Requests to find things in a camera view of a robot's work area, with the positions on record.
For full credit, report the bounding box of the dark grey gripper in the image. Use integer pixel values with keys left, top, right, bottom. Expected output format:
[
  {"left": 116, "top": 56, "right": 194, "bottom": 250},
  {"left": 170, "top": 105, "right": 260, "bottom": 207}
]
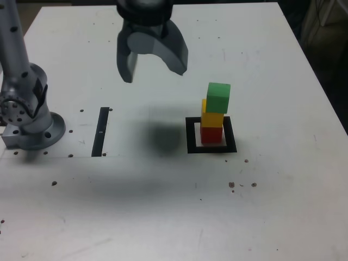
[{"left": 116, "top": 20, "right": 190, "bottom": 84}]

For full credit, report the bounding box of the green cube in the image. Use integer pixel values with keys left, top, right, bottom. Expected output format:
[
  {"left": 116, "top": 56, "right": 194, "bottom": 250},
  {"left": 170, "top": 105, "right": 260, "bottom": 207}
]
[{"left": 206, "top": 82, "right": 232, "bottom": 114}]

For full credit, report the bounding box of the yellow cube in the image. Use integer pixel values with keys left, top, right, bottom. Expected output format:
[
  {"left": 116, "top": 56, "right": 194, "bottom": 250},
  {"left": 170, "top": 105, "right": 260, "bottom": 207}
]
[{"left": 200, "top": 98, "right": 225, "bottom": 128}]

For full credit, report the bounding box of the red cube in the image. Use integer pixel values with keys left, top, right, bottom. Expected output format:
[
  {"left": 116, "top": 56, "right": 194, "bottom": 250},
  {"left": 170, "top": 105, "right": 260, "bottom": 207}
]
[{"left": 200, "top": 126, "right": 224, "bottom": 144}]

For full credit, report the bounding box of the black tape square outline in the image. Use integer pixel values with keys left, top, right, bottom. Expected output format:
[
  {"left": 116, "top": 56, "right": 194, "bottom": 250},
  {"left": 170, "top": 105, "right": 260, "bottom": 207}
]
[{"left": 185, "top": 116, "right": 238, "bottom": 154}]

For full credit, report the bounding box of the black tape strip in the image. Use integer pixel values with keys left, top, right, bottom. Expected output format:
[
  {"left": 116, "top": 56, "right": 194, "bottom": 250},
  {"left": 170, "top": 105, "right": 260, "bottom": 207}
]
[{"left": 91, "top": 107, "right": 110, "bottom": 158}]

